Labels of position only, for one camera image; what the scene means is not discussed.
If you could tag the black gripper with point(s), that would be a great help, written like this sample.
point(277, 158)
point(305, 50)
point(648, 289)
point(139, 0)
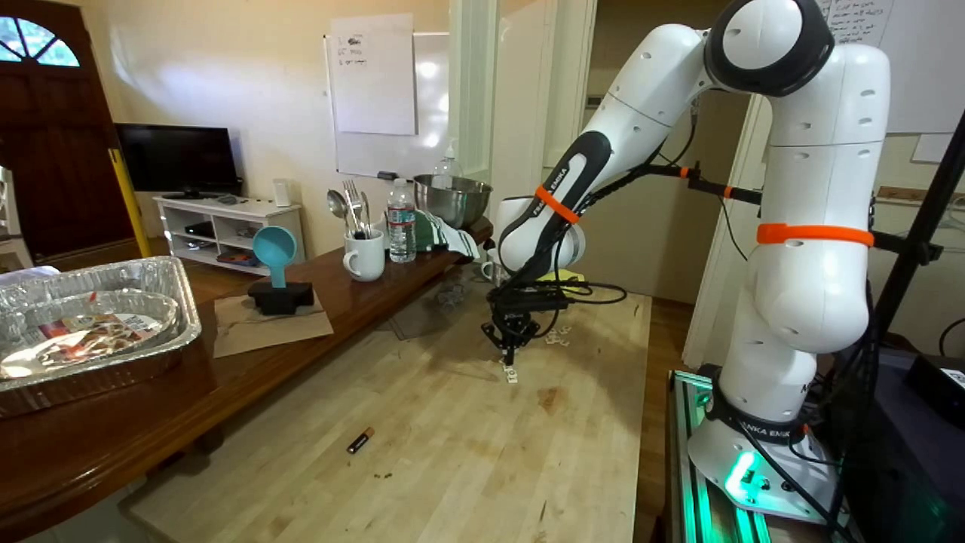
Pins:
point(511, 323)

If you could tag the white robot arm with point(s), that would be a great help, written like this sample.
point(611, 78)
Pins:
point(803, 289)

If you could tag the white letter tile O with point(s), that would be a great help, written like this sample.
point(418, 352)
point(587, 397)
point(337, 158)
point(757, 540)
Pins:
point(511, 371)

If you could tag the white ceramic mug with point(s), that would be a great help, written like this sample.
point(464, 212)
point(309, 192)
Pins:
point(488, 267)
point(362, 257)

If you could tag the green striped white towel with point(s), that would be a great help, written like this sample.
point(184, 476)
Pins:
point(453, 239)

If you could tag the large steel mixing bowl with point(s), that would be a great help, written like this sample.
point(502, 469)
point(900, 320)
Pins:
point(461, 207)

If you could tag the clear plastic water bottle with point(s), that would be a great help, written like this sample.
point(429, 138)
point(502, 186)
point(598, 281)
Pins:
point(401, 228)

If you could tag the small black stick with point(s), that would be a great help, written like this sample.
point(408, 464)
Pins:
point(361, 442)

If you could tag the clear soap pump bottle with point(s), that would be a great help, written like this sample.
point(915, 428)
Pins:
point(443, 174)

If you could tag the metal spoon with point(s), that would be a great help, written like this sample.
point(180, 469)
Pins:
point(343, 204)

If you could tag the blue fan object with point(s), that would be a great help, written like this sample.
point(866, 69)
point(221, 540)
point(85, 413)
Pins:
point(271, 252)

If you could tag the brown paper sheet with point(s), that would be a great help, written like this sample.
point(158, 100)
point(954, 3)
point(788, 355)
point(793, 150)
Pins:
point(251, 336)

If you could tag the white paper sheet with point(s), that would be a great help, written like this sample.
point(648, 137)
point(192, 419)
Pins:
point(372, 78)

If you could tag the white television stand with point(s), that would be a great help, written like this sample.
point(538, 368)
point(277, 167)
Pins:
point(231, 214)

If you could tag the aluminium foil tray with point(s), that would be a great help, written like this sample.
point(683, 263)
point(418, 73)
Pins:
point(169, 289)

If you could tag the black flat television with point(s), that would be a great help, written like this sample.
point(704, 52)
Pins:
point(180, 158)

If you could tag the black metal boom stand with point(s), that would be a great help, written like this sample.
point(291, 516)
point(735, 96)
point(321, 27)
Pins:
point(897, 281)

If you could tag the dark brown wooden table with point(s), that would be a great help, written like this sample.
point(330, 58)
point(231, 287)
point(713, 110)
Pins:
point(122, 433)

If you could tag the long yellow stick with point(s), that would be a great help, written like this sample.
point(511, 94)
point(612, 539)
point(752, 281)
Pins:
point(126, 200)

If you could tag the black equipment cabinet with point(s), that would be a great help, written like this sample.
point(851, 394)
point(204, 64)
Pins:
point(906, 470)

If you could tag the dark wooden arched door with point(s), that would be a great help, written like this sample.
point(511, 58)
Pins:
point(60, 152)

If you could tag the handwritten whiteboard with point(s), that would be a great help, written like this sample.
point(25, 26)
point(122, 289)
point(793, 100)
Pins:
point(937, 60)

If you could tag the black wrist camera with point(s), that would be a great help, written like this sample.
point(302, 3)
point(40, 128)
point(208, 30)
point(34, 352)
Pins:
point(530, 297)

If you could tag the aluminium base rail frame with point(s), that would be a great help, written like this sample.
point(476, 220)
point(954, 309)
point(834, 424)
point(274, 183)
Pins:
point(693, 500)

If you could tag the large wall whiteboard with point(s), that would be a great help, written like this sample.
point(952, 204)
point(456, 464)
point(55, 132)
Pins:
point(433, 100)

